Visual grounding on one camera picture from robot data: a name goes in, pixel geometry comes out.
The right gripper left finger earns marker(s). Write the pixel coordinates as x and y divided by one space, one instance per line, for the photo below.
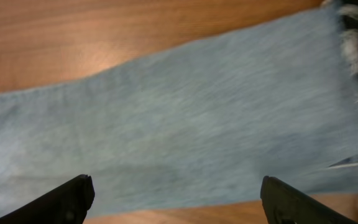
67 204

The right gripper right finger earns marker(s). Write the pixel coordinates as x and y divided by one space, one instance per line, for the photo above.
284 204

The light blue jeans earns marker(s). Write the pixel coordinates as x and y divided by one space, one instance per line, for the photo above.
200 124

